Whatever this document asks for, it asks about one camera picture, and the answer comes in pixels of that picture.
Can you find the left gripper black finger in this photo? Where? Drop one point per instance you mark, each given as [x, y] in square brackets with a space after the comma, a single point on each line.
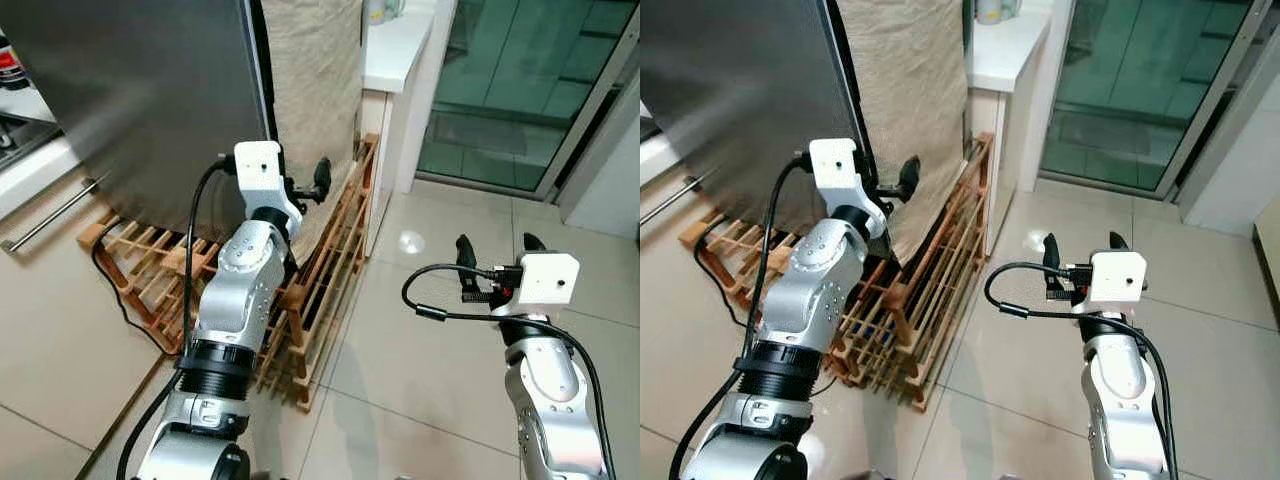
[910, 177]
[323, 177]

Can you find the sliding glass door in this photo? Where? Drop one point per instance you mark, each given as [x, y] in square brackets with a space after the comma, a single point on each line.
[1150, 90]
[520, 90]

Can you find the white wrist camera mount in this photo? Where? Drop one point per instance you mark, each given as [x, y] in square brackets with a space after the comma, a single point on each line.
[255, 165]
[550, 280]
[1118, 280]
[835, 165]

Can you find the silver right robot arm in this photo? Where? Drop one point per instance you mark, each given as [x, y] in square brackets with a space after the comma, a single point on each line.
[545, 390]
[1120, 390]

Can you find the beige kitchen cabinet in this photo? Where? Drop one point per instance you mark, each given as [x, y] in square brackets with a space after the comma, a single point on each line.
[680, 300]
[60, 300]

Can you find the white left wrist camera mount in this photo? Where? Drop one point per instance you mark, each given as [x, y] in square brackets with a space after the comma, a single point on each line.
[255, 165]
[835, 165]

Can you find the grey mug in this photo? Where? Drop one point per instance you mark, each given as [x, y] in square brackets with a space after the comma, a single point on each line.
[385, 10]
[997, 10]

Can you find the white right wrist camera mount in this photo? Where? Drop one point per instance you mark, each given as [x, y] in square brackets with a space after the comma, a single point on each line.
[550, 280]
[1118, 280]

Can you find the grey mini fridge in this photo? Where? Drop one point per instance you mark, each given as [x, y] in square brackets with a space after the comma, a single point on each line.
[740, 90]
[130, 90]

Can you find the wooden wine rack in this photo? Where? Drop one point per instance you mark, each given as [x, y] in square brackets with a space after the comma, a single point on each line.
[930, 300]
[330, 290]

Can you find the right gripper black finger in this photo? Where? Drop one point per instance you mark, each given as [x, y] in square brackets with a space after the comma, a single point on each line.
[533, 246]
[466, 255]
[1050, 254]
[1118, 244]

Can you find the beige cloth draped over fridge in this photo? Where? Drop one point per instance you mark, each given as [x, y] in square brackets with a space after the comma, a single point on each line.
[910, 80]
[315, 80]

